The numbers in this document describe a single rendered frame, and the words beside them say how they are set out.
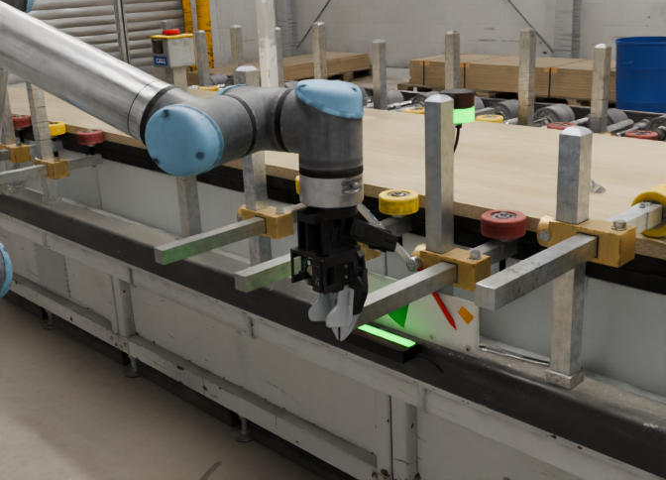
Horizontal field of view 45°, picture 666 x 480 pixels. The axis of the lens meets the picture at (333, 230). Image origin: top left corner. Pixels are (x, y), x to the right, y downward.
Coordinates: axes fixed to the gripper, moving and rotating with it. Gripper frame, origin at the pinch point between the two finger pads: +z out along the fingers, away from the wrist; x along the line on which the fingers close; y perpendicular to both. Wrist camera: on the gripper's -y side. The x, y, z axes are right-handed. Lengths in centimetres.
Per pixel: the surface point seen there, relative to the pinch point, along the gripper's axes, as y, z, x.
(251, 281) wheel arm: -1.1, -1.6, -23.6
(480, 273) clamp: -27.5, -3.0, 4.7
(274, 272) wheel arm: -6.2, -1.9, -23.6
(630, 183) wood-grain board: -77, -10, 6
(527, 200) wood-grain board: -54, -9, -4
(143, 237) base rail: -26, 12, -101
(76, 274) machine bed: -51, 52, -194
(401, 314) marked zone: -25.8, 8.5, -11.1
